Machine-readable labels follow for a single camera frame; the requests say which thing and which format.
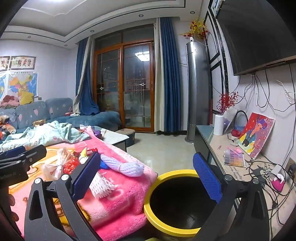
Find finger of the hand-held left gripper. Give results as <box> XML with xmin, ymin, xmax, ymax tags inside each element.
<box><xmin>0</xmin><ymin>146</ymin><xmax>26</xmax><ymax>160</ymax></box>
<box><xmin>0</xmin><ymin>145</ymin><xmax>47</xmax><ymax>173</ymax></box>

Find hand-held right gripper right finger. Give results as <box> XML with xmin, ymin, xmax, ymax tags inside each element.
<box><xmin>193</xmin><ymin>152</ymin><xmax>270</xmax><ymax>241</ymax></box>

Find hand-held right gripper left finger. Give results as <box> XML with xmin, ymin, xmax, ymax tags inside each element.
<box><xmin>24</xmin><ymin>152</ymin><xmax>102</xmax><ymax>241</ymax></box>

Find red crinkled packet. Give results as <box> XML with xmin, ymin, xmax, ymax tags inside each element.
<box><xmin>63</xmin><ymin>158</ymin><xmax>82</xmax><ymax>175</ymax></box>

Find white foam net sleeve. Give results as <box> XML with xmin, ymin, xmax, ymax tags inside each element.
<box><xmin>89</xmin><ymin>173</ymin><xmax>116</xmax><ymax>199</ymax></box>

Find yellow and white snack packet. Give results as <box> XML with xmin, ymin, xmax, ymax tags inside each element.
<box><xmin>79</xmin><ymin>148</ymin><xmax>90</xmax><ymax>163</ymax></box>

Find clear plastic bag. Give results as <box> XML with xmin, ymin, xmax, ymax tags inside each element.
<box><xmin>42</xmin><ymin>148</ymin><xmax>71</xmax><ymax>181</ymax></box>

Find lavender yarn skein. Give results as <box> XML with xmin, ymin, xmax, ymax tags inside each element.
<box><xmin>100</xmin><ymin>154</ymin><xmax>145</xmax><ymax>178</ymax></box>

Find yellow-rimmed black trash bin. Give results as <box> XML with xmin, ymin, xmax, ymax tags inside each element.
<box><xmin>143</xmin><ymin>169</ymin><xmax>210</xmax><ymax>238</ymax></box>

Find person's left hand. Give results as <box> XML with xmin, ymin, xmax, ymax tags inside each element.
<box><xmin>8</xmin><ymin>193</ymin><xmax>19</xmax><ymax>222</ymax></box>

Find light green quilt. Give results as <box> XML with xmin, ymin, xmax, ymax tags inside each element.
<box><xmin>0</xmin><ymin>120</ymin><xmax>92</xmax><ymax>153</ymax></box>

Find orange patterned cloth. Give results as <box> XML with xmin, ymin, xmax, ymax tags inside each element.
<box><xmin>0</xmin><ymin>115</ymin><xmax>17</xmax><ymax>139</ymax></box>

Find colourful bead organizer box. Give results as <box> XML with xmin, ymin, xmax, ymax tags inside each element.
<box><xmin>223</xmin><ymin>148</ymin><xmax>246</xmax><ymax>168</ymax></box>

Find deer-print table mat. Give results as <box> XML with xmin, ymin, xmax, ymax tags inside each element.
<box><xmin>209</xmin><ymin>133</ymin><xmax>296</xmax><ymax>232</ymax></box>

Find pink plush blanket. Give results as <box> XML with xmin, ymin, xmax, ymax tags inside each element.
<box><xmin>7</xmin><ymin>126</ymin><xmax>159</xmax><ymax>241</ymax></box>

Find grey television cabinet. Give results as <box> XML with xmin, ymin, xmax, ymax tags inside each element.
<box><xmin>194</xmin><ymin>125</ymin><xmax>296</xmax><ymax>234</ymax></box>

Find white coffee table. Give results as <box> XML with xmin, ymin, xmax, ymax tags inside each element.
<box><xmin>91</xmin><ymin>126</ymin><xmax>130</xmax><ymax>152</ymax></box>

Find pile of clothes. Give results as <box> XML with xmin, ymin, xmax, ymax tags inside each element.
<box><xmin>0</xmin><ymin>95</ymin><xmax>21</xmax><ymax>109</ymax></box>

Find white ribbed vase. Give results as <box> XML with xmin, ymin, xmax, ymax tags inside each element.
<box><xmin>213</xmin><ymin>114</ymin><xmax>225</xmax><ymax>136</ymax></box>

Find yellow pillow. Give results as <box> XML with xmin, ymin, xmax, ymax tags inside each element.
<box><xmin>20</xmin><ymin>91</ymin><xmax>35</xmax><ymax>105</ymax></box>

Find round blue stool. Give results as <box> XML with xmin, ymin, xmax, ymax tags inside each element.
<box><xmin>115</xmin><ymin>128</ymin><xmax>136</xmax><ymax>147</ymax></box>

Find blue heart-print sofa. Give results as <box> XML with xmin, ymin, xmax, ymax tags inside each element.
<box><xmin>0</xmin><ymin>97</ymin><xmax>122</xmax><ymax>144</ymax></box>

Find small purple canvas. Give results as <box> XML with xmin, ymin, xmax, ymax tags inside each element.
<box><xmin>222</xmin><ymin>108</ymin><xmax>238</xmax><ymax>133</ymax></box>

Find colourful portrait painting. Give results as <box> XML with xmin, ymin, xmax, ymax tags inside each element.
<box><xmin>236</xmin><ymin>112</ymin><xmax>276</xmax><ymax>160</ymax></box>

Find colourful map poster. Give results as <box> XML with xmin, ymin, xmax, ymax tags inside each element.
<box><xmin>0</xmin><ymin>73</ymin><xmax>7</xmax><ymax>100</ymax></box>
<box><xmin>8</xmin><ymin>72</ymin><xmax>38</xmax><ymax>98</ymax></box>

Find magenta and white gadget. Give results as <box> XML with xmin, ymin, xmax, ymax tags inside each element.
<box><xmin>271</xmin><ymin>173</ymin><xmax>287</xmax><ymax>192</ymax></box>

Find blue curtain with beige lining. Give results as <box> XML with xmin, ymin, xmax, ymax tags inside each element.
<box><xmin>72</xmin><ymin>36</ymin><xmax>101</xmax><ymax>116</ymax></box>
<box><xmin>154</xmin><ymin>17</ymin><xmax>182</xmax><ymax>133</ymax></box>

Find silver standing air conditioner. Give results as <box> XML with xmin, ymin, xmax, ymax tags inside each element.
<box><xmin>185</xmin><ymin>41</ymin><xmax>213</xmax><ymax>145</ymax></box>

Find framed calligraphy picture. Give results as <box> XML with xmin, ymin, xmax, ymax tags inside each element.
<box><xmin>0</xmin><ymin>56</ymin><xmax>11</xmax><ymax>71</ymax></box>
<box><xmin>10</xmin><ymin>56</ymin><xmax>37</xmax><ymax>70</ymax></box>

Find wooden sliding glass door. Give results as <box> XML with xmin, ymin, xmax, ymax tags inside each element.
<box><xmin>92</xmin><ymin>23</ymin><xmax>155</xmax><ymax>132</ymax></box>

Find white power strip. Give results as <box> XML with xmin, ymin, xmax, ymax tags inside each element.
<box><xmin>283</xmin><ymin>89</ymin><xmax>294</xmax><ymax>105</ymax></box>

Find yellow and red artificial flowers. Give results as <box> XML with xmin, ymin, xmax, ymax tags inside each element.
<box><xmin>179</xmin><ymin>17</ymin><xmax>210</xmax><ymax>42</ymax></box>

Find basket with black handle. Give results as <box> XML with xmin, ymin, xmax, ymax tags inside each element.
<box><xmin>234</xmin><ymin>110</ymin><xmax>249</xmax><ymax>131</ymax></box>

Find tangle of black cables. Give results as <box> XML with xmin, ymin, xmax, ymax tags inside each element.
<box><xmin>245</xmin><ymin>154</ymin><xmax>292</xmax><ymax>226</ymax></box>

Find wall socket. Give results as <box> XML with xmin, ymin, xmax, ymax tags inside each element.
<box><xmin>288</xmin><ymin>159</ymin><xmax>296</xmax><ymax>179</ymax></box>

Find hanging wall cables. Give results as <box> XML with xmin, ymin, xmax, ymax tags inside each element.
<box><xmin>209</xmin><ymin>64</ymin><xmax>296</xmax><ymax>114</ymax></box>

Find wall-mounted television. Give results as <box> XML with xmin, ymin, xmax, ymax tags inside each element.
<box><xmin>214</xmin><ymin>0</ymin><xmax>296</xmax><ymax>76</ymax></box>

